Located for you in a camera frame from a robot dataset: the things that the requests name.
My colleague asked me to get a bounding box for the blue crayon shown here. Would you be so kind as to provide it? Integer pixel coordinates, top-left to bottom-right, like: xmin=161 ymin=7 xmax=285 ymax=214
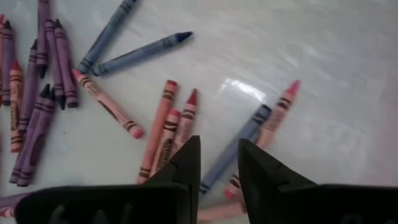
xmin=76 ymin=0 xmax=137 ymax=75
xmin=91 ymin=30 xmax=194 ymax=77
xmin=198 ymin=104 xmax=273 ymax=200

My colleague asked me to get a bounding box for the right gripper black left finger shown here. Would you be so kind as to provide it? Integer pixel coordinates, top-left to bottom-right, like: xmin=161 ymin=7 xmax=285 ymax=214
xmin=14 ymin=135 xmax=201 ymax=224

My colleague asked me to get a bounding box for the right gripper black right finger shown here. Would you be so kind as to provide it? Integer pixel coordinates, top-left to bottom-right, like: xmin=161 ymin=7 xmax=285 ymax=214
xmin=238 ymin=138 xmax=398 ymax=224

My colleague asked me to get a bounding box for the red crayon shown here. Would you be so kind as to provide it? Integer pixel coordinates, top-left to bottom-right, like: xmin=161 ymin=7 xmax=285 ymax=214
xmin=172 ymin=88 xmax=199 ymax=153
xmin=9 ymin=60 xmax=24 ymax=153
xmin=135 ymin=80 xmax=180 ymax=185

